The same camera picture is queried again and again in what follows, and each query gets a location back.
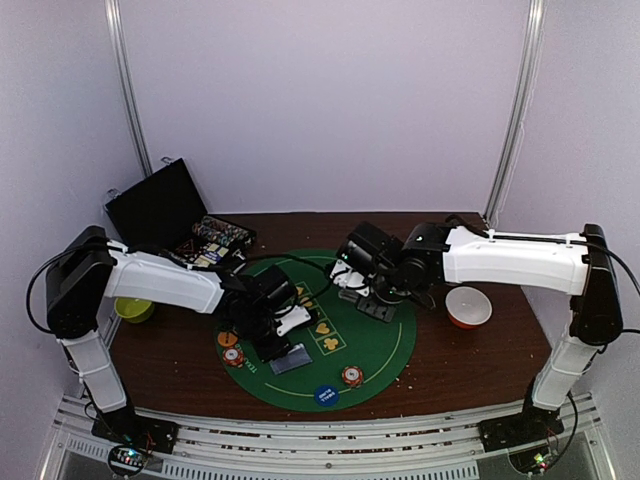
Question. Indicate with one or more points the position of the grey card deck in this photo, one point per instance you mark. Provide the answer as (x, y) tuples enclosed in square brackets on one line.
[(349, 295)]

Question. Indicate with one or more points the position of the red poker chip stack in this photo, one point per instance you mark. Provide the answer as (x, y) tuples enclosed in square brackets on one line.
[(352, 376)]

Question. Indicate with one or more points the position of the dealt blue playing cards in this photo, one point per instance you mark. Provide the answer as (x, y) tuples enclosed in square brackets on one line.
[(296, 358)]

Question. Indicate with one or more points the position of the orange big blind button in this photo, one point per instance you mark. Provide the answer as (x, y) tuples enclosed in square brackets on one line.
[(227, 339)]

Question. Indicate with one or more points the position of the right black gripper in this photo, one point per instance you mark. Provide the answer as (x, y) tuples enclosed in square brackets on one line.
[(375, 305)]

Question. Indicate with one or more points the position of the black poker chip case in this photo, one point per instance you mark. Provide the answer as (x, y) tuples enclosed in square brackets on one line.
[(160, 211)]

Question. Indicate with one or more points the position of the front aluminium rail frame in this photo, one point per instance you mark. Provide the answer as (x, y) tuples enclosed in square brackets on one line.
[(440, 446)]

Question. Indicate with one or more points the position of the blue small blind button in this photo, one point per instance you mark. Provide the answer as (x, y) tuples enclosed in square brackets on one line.
[(326, 396)]

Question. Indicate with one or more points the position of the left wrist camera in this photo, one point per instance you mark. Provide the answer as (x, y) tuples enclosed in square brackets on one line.
[(299, 316)]

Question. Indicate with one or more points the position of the round green poker mat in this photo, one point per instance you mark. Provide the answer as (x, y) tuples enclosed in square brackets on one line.
[(341, 337)]

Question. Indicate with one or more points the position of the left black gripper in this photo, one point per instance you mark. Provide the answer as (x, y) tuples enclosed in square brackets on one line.
[(266, 354)]

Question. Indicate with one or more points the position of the blue Texas Hold'em card deck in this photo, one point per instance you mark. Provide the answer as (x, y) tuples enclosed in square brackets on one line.
[(211, 255)]

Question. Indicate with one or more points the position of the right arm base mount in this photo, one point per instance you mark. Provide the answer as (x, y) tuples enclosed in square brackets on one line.
[(529, 425)]

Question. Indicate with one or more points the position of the back poker chip row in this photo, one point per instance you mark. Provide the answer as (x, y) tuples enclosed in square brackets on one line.
[(223, 233)]

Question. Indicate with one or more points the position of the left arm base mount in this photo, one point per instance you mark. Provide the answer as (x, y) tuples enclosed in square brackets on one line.
[(146, 434)]

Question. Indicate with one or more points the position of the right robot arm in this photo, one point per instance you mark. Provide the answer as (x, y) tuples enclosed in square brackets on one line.
[(387, 271)]

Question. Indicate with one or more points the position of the lime green bowl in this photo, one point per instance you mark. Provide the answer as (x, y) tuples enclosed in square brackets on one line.
[(134, 310)]

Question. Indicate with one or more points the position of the right aluminium frame post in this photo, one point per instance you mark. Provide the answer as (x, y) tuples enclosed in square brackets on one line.
[(514, 132)]

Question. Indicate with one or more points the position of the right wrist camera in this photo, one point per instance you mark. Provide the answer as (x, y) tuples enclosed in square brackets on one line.
[(347, 278)]

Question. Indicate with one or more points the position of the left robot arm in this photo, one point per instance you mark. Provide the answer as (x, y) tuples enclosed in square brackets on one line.
[(94, 269)]

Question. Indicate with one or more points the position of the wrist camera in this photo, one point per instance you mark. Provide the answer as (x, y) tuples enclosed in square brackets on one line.
[(299, 316), (347, 278)]

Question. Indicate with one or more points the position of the white orange bowl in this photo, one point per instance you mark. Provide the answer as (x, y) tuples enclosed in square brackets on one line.
[(468, 308)]

